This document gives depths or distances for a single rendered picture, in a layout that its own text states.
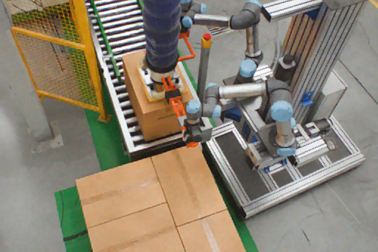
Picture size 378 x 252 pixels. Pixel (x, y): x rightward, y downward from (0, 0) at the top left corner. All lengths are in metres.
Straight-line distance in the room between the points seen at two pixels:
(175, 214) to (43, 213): 1.26
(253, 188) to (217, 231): 0.69
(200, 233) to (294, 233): 1.03
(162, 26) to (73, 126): 1.96
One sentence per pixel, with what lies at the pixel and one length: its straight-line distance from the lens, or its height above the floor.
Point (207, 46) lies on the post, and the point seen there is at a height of 0.95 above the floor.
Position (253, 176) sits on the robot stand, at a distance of 3.56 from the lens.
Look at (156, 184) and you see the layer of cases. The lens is 3.09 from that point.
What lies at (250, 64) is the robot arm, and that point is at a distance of 2.84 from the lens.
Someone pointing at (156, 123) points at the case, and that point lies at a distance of 3.07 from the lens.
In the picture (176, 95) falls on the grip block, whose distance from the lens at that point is 2.69.
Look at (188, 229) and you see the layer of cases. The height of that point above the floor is 0.54.
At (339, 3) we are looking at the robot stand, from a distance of 2.26.
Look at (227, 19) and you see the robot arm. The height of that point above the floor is 1.61.
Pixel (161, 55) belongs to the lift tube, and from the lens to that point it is 2.58.
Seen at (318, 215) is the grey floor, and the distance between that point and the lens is 3.81.
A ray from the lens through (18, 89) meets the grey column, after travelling 3.40.
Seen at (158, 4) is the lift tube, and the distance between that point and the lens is 2.29.
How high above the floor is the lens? 3.36
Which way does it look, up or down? 55 degrees down
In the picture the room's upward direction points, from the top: 5 degrees clockwise
